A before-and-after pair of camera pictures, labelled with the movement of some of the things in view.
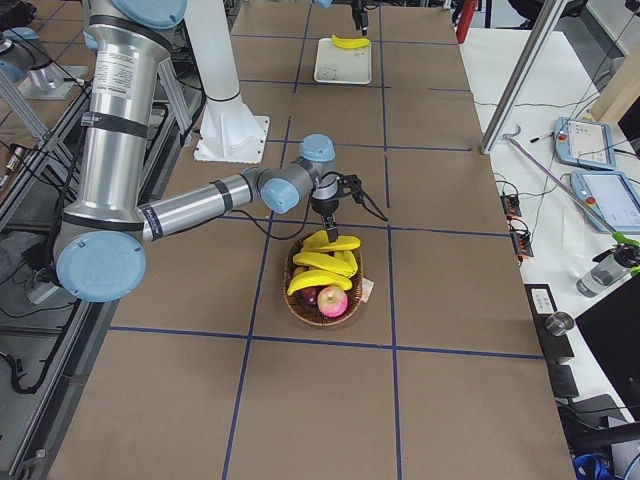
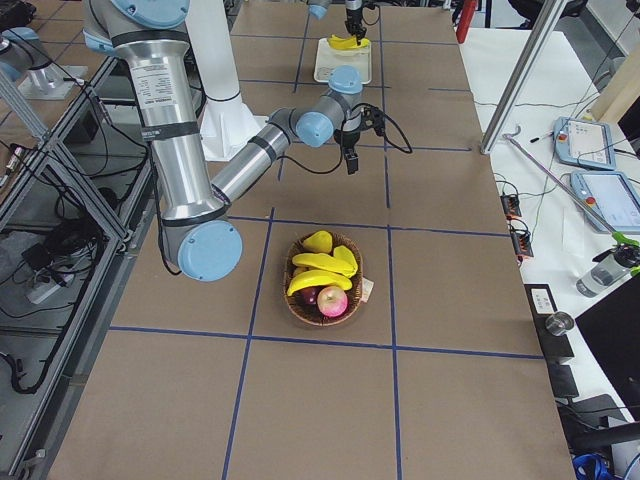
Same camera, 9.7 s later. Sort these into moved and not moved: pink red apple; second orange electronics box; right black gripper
Moved: right black gripper
Not moved: second orange electronics box; pink red apple
